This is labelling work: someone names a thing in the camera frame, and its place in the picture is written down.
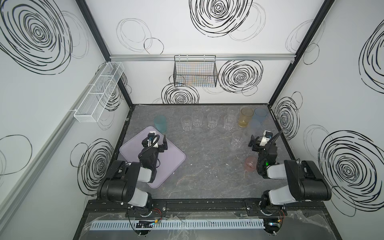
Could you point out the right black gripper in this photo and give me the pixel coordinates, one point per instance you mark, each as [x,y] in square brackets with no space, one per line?
[258,147]

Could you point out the white slotted cable duct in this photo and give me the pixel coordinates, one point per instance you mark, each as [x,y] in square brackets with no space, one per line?
[212,224]

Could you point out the lilac plastic tray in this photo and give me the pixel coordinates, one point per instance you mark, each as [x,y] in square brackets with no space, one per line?
[170,160]

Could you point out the black wire basket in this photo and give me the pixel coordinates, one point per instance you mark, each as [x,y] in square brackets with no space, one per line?
[195,71]

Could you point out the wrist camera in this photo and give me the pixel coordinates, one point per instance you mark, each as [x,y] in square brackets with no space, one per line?
[267,136]
[153,138]

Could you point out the teal plastic cup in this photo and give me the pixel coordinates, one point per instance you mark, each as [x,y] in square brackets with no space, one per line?
[160,122]

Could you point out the yellow plastic cup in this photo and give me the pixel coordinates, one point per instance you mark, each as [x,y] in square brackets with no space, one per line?
[245,117]

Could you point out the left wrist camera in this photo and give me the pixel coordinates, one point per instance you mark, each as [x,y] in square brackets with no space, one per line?
[153,138]

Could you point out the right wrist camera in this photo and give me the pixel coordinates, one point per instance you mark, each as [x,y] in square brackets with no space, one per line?
[267,136]

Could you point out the clear glass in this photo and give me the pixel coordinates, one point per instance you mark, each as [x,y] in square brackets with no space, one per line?
[237,140]
[197,118]
[213,119]
[230,118]
[187,122]

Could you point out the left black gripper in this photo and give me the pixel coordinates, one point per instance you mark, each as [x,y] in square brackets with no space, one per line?
[160,147]

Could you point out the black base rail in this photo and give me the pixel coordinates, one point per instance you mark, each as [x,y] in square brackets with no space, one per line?
[162,207]

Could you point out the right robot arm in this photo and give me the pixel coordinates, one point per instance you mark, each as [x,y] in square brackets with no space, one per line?
[305,181]

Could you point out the white wire shelf basket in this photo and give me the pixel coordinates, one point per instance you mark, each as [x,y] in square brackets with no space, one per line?
[102,88]

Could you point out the pink plastic cup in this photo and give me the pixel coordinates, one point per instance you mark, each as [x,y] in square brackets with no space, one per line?
[251,163]

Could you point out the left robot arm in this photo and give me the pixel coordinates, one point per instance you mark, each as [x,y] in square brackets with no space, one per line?
[120,182]

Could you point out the blue plastic cup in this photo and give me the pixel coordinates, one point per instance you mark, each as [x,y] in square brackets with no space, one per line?
[260,114]

